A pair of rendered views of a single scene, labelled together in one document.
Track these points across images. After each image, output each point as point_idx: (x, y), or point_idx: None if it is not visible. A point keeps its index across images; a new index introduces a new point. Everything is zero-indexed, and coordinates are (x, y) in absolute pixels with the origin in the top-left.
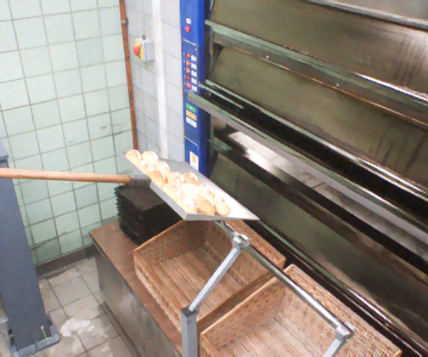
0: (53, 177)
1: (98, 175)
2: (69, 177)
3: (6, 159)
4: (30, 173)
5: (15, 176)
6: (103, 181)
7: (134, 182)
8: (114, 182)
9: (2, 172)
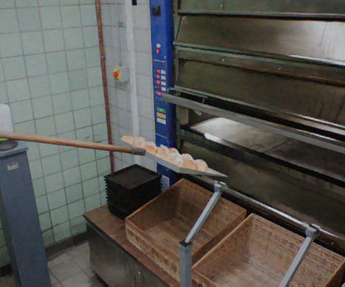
0: (79, 144)
1: (110, 145)
2: (90, 145)
3: (25, 151)
4: (63, 140)
5: (54, 142)
6: (113, 149)
7: (134, 152)
8: (120, 151)
9: (44, 138)
